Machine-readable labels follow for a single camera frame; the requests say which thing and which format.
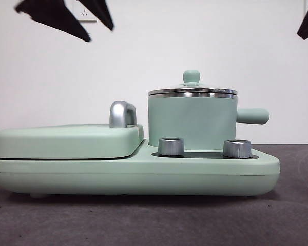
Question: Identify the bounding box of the glass lid with green knob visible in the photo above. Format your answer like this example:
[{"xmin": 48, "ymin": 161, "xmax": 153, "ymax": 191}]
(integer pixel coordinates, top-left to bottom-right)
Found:
[{"xmin": 147, "ymin": 69, "xmax": 239, "ymax": 99}]

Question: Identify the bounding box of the green griddle cover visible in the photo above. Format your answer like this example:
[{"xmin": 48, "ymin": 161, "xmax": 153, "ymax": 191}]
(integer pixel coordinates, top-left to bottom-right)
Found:
[{"xmin": 0, "ymin": 124, "xmax": 144, "ymax": 160}]

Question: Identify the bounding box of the silver control knob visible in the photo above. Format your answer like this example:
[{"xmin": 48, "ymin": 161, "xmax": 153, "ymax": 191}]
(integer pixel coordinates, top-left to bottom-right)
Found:
[
  {"xmin": 158, "ymin": 137, "xmax": 185, "ymax": 156},
  {"xmin": 222, "ymin": 139, "xmax": 252, "ymax": 158}
]

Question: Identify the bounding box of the green breakfast machine base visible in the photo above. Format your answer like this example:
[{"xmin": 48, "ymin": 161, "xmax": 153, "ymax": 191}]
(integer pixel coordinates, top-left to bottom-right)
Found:
[{"xmin": 0, "ymin": 139, "xmax": 281, "ymax": 199}]

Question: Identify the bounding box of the silver griddle cover handle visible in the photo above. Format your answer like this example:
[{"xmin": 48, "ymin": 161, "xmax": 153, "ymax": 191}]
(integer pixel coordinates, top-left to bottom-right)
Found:
[{"xmin": 109, "ymin": 100, "xmax": 137, "ymax": 128}]

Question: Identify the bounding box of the green pot with side handle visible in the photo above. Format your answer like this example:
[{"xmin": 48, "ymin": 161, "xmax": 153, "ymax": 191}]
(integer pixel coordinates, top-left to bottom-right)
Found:
[{"xmin": 147, "ymin": 94, "xmax": 270, "ymax": 151}]

